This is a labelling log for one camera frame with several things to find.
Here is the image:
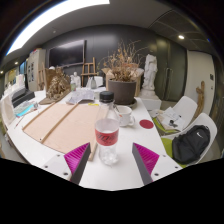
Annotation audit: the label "wooden easel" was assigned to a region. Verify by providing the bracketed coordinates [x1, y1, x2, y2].
[80, 56, 99, 88]

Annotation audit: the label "black backpack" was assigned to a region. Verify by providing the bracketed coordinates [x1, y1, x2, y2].
[171, 124, 212, 165]

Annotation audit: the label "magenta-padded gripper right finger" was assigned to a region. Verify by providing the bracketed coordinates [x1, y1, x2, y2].
[132, 142, 183, 186]

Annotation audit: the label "dried plant in grey pot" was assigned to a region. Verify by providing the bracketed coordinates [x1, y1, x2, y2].
[99, 39, 148, 106]

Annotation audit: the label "large white statue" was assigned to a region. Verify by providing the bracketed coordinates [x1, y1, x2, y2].
[142, 53, 159, 91]

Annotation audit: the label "wooden figure sculpture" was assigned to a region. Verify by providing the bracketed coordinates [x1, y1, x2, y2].
[194, 80, 206, 118]

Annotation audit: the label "clear bottle with red label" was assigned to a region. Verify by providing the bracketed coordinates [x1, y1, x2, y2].
[94, 90, 121, 167]

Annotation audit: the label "brown carved relief sculpture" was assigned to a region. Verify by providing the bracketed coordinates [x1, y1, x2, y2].
[39, 66, 72, 106]

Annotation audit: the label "small white figurine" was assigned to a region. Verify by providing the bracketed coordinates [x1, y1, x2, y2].
[72, 71, 82, 89]

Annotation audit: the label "printed paper sheets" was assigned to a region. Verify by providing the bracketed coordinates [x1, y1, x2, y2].
[65, 88, 98, 105]

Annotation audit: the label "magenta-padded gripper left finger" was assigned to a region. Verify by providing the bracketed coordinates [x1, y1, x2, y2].
[41, 142, 92, 185]

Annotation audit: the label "black wall screen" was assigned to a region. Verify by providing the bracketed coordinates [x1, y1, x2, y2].
[48, 39, 86, 69]

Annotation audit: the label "white printed mug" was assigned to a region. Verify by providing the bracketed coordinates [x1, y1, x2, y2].
[116, 105, 136, 128]

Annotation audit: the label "flat round red coaster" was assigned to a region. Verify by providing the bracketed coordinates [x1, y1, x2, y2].
[138, 118, 155, 130]

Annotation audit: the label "light wooden board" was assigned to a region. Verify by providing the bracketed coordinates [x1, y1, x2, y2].
[21, 101, 101, 155]

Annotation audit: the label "stack of papers and books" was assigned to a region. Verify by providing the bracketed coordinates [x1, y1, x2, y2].
[156, 106, 186, 132]

